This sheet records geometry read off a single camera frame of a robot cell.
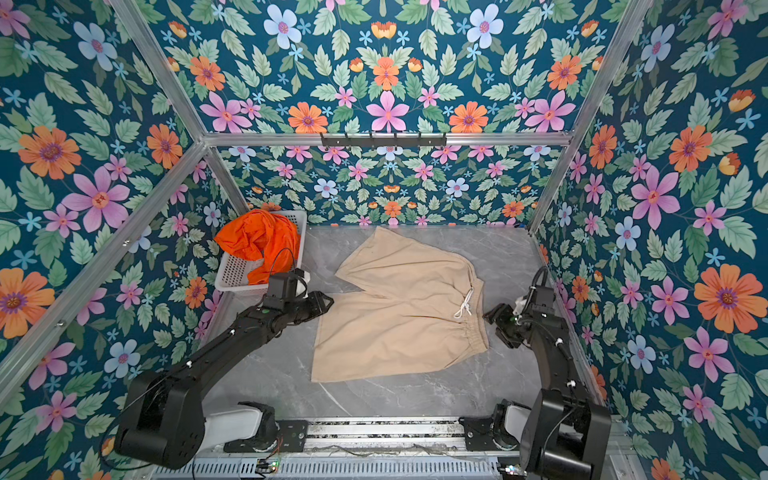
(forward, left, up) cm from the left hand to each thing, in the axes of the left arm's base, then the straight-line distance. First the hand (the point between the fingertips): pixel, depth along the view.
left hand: (333, 294), depth 85 cm
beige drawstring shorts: (0, -25, -13) cm, 28 cm away
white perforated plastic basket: (+17, +37, -8) cm, 41 cm away
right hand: (-8, -45, -4) cm, 46 cm away
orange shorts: (+28, +29, -3) cm, 40 cm away
